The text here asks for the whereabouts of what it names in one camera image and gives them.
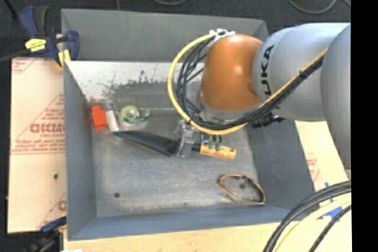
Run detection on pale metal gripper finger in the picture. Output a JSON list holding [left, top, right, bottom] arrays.
[[175, 120, 187, 157], [184, 123, 196, 158]]

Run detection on grey metal bin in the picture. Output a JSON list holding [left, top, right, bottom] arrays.
[[60, 8, 315, 241]]

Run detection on white cylinder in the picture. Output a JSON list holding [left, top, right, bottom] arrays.
[[106, 109, 120, 132]]

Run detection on brown sunglasses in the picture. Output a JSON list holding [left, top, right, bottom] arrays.
[[216, 173, 267, 206]]

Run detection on red-orange block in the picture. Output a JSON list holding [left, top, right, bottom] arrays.
[[90, 104, 108, 132]]

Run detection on brown cardboard board, red print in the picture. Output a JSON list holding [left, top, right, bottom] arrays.
[[6, 56, 351, 234]]

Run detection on black tool with orange handle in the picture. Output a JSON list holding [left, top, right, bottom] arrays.
[[112, 130, 237, 161]]

